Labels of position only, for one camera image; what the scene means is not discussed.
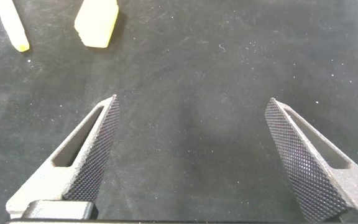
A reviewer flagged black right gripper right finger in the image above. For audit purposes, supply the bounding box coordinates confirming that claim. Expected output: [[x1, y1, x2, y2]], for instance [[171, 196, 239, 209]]
[[264, 97, 358, 223]]

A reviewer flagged yellow butter block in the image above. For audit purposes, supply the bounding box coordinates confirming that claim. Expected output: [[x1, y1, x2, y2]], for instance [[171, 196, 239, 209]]
[[74, 0, 120, 49]]

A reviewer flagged white marker pen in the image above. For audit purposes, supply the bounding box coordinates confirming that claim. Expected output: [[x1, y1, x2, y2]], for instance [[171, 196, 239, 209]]
[[0, 0, 30, 53]]

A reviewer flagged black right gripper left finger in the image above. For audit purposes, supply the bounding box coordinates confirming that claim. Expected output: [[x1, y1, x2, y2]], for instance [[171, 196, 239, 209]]
[[6, 94, 121, 220]]

